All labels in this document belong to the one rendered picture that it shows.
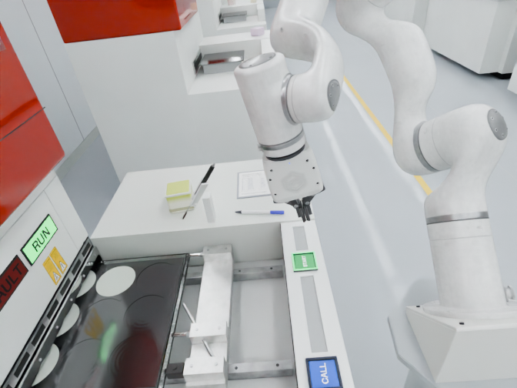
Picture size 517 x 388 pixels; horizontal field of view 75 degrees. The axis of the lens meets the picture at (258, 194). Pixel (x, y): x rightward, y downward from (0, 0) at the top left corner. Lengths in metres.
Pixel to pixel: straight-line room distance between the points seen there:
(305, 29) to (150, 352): 0.70
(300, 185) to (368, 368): 1.26
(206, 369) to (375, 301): 1.36
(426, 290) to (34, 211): 0.95
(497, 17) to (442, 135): 4.25
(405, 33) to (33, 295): 0.96
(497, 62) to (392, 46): 4.39
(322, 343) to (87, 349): 0.51
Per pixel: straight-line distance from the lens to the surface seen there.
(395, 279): 2.10
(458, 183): 0.80
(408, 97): 0.85
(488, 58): 5.13
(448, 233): 0.80
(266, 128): 0.57
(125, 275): 1.00
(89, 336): 0.91
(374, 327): 1.89
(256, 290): 0.96
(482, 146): 0.79
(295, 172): 0.62
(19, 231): 0.85
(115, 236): 1.03
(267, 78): 0.54
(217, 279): 0.92
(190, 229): 0.96
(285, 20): 0.66
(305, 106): 0.52
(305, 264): 0.81
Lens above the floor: 1.56
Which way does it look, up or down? 35 degrees down
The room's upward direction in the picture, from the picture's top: 7 degrees counter-clockwise
